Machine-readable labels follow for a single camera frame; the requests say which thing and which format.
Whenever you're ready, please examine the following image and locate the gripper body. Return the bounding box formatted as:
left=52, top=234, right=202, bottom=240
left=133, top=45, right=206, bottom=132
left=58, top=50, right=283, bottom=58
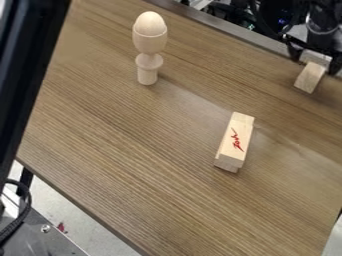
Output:
left=281, top=30, right=342, bottom=58

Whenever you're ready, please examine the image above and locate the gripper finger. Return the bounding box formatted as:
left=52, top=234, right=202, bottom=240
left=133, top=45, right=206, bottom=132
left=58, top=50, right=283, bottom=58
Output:
left=297, top=50, right=342, bottom=76
left=284, top=41, right=305, bottom=64

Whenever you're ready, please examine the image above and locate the wooden stemmed cup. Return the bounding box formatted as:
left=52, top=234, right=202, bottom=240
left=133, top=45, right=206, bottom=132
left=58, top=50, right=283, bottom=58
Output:
left=130, top=26, right=170, bottom=86

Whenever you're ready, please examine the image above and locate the wooden egg-shaped ball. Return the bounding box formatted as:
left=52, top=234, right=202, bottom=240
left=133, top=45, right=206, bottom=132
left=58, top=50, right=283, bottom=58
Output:
left=133, top=10, right=169, bottom=36

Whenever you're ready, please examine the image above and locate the plain wooden block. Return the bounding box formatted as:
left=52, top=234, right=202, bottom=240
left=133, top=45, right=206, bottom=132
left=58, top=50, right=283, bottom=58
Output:
left=292, top=61, right=328, bottom=95

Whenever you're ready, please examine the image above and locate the wooden block with red mark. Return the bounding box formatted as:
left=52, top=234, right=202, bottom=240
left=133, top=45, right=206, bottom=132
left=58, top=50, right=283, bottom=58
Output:
left=212, top=111, right=257, bottom=174

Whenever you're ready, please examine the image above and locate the black metal post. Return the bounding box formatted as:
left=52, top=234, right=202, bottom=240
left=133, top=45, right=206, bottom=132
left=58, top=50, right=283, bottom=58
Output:
left=0, top=0, right=73, bottom=190

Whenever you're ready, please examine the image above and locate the black braided cable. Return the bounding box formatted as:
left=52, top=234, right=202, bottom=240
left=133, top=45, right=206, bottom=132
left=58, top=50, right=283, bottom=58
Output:
left=0, top=179, right=34, bottom=245

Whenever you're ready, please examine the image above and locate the grey metal base plate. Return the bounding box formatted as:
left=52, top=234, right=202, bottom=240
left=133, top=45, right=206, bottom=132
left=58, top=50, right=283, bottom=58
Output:
left=0, top=207, right=91, bottom=256

